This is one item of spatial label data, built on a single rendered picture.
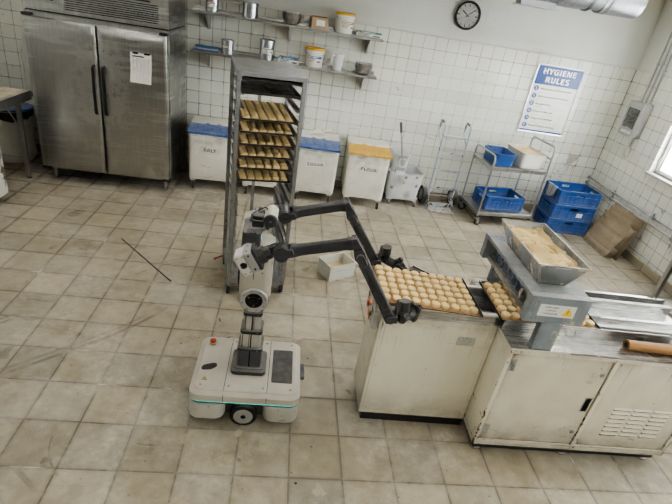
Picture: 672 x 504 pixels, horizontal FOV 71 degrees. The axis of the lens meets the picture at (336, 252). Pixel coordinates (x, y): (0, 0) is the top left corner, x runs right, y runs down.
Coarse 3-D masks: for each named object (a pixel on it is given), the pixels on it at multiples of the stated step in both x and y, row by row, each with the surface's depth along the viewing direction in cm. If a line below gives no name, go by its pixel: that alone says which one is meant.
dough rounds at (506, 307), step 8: (488, 288) 291; (496, 288) 296; (504, 288) 296; (496, 296) 284; (504, 296) 286; (496, 304) 279; (504, 304) 280; (512, 304) 282; (504, 312) 270; (512, 312) 271; (520, 320) 269; (584, 320) 279
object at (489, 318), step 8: (376, 304) 262; (392, 304) 264; (376, 312) 264; (424, 312) 266; (432, 312) 266; (440, 312) 266; (488, 312) 271; (456, 320) 270; (464, 320) 270; (472, 320) 270; (480, 320) 270; (488, 320) 271; (496, 320) 271; (608, 328) 278; (616, 328) 278; (624, 328) 278; (632, 328) 280; (640, 328) 281; (648, 328) 282
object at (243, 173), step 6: (240, 174) 360; (246, 174) 367; (252, 174) 363; (258, 174) 365; (264, 174) 367; (270, 174) 374; (276, 174) 374; (282, 174) 374; (276, 180) 363; (282, 180) 365
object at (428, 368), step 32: (448, 320) 269; (384, 352) 277; (416, 352) 278; (448, 352) 279; (480, 352) 280; (384, 384) 289; (416, 384) 290; (448, 384) 292; (384, 416) 306; (416, 416) 308; (448, 416) 305
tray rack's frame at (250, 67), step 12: (240, 60) 355; (252, 60) 364; (264, 60) 374; (252, 72) 317; (264, 72) 323; (276, 72) 331; (288, 72) 339; (300, 72) 347; (228, 120) 388; (228, 132) 392; (228, 144) 397; (228, 156) 402; (228, 168) 407; (228, 180) 413; (228, 192) 418; (252, 192) 426; (252, 204) 432; (276, 276) 412
